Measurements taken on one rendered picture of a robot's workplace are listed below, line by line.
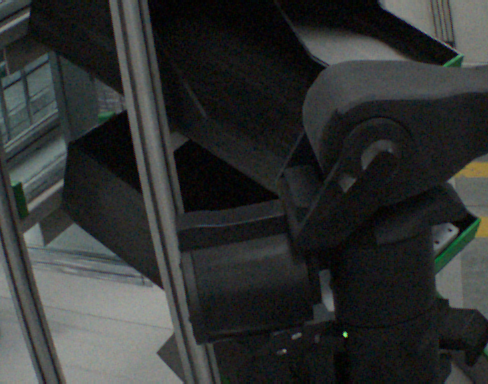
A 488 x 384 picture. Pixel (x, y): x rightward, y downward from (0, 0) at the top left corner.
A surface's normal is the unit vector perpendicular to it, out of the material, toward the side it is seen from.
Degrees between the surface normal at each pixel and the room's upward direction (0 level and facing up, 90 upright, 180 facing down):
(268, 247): 30
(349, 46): 25
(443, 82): 8
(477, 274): 0
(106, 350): 0
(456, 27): 90
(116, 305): 0
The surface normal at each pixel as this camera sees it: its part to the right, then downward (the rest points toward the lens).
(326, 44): 0.18, -0.77
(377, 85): -0.01, -0.92
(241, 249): -0.08, -0.60
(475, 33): -0.35, 0.42
